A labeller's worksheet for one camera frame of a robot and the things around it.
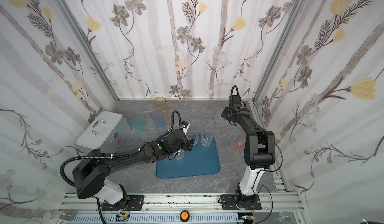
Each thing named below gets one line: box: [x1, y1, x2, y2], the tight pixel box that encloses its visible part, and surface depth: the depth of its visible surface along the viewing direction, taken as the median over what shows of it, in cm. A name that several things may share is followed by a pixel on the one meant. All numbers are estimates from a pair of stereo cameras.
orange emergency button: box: [179, 210, 190, 223], surface depth 65 cm
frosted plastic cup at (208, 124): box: [203, 118, 215, 131], surface depth 103 cm
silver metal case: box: [74, 110, 132, 154], surface depth 86 cm
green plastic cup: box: [131, 114, 146, 133], surface depth 104 cm
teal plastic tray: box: [156, 135, 220, 179], surface depth 88 cm
